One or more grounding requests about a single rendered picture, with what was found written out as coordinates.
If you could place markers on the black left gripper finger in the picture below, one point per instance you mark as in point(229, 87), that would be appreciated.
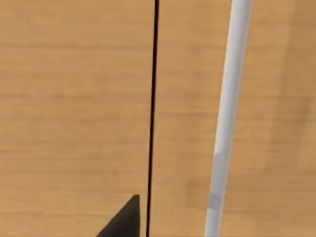
point(127, 219)

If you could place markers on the wooden door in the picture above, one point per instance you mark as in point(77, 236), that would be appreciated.
point(74, 111)
point(187, 111)

